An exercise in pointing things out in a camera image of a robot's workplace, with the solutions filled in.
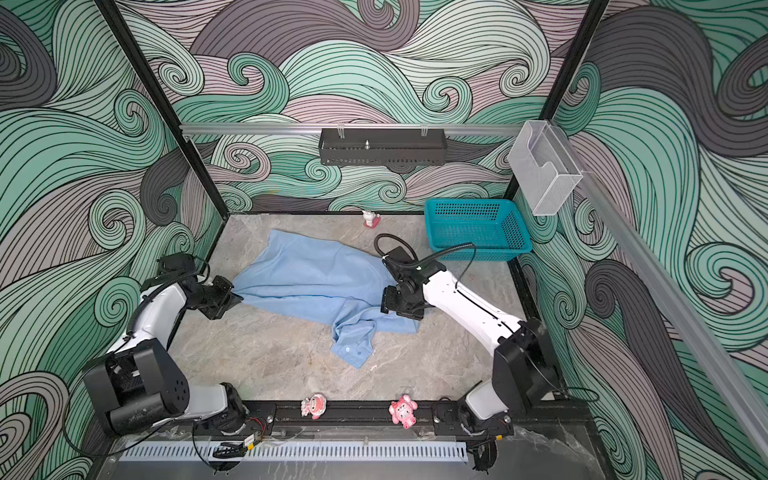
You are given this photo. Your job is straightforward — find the light blue long sleeve shirt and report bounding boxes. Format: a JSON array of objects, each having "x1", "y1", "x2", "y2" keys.
[{"x1": 233, "y1": 230, "x2": 419, "y2": 368}]

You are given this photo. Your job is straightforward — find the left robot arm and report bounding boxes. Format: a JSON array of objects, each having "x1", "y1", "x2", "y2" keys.
[{"x1": 83, "y1": 253, "x2": 248, "y2": 437}]

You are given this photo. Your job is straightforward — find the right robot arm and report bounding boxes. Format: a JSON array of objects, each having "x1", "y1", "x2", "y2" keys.
[{"x1": 374, "y1": 233, "x2": 600, "y2": 435}]

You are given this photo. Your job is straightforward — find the pink pig plush toy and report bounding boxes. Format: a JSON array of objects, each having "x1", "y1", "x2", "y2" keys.
[{"x1": 388, "y1": 394, "x2": 418, "y2": 429}]

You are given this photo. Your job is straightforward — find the teal plastic basket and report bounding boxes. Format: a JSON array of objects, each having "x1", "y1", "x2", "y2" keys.
[{"x1": 424, "y1": 199, "x2": 533, "y2": 262}]

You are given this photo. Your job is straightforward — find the pink white plush toy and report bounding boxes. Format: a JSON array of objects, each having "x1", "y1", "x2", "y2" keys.
[{"x1": 300, "y1": 393, "x2": 327, "y2": 420}]

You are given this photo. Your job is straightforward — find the black front mounting rail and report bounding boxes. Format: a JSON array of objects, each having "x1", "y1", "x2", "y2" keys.
[{"x1": 113, "y1": 398, "x2": 595, "y2": 437}]

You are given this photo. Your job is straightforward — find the white slotted cable duct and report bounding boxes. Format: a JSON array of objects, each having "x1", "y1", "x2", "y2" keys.
[{"x1": 119, "y1": 440, "x2": 469, "y2": 463}]

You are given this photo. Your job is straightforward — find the black perforated wall tray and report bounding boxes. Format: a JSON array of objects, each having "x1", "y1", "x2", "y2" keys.
[{"x1": 318, "y1": 128, "x2": 448, "y2": 173}]

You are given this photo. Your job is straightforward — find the aluminium back wall rail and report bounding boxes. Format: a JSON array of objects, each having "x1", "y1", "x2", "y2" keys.
[{"x1": 179, "y1": 122, "x2": 523, "y2": 137}]

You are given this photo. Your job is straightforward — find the aluminium wall rail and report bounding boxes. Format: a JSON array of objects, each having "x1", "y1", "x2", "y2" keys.
[
  {"x1": 179, "y1": 122, "x2": 523, "y2": 137},
  {"x1": 548, "y1": 124, "x2": 767, "y2": 460}
]

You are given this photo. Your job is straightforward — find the clear acrylic wall box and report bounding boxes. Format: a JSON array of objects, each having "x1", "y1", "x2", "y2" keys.
[{"x1": 507, "y1": 120, "x2": 583, "y2": 217}]

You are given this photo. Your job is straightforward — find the aluminium right wall rail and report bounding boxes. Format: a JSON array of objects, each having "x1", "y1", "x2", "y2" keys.
[{"x1": 548, "y1": 124, "x2": 767, "y2": 460}]

